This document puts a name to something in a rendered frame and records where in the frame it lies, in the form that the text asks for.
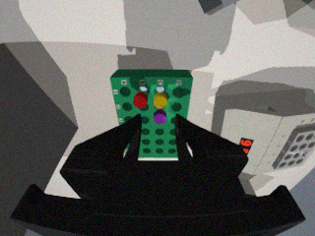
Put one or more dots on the green tube rack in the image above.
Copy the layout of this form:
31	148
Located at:
157	140

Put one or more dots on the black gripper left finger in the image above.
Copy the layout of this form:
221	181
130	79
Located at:
112	143

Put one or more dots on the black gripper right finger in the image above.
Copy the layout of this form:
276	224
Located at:
206	145

